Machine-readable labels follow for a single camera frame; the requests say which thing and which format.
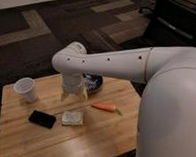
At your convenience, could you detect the black smartphone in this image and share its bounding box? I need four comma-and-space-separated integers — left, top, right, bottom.
29, 110, 56, 128

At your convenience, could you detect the dark blue ceramic bowl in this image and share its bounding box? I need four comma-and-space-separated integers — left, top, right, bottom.
83, 74, 103, 94

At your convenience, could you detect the white folded cloth packet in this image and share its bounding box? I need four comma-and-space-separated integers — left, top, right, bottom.
62, 111, 84, 126

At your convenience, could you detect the orange carrot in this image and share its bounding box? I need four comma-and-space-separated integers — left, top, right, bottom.
92, 102, 120, 114

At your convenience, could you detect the black office chair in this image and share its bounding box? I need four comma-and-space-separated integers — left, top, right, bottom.
140, 0, 196, 47

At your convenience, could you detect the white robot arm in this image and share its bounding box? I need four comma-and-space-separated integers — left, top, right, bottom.
51, 41, 196, 157

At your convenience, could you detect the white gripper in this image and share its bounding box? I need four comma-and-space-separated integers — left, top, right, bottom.
60, 73, 88, 102

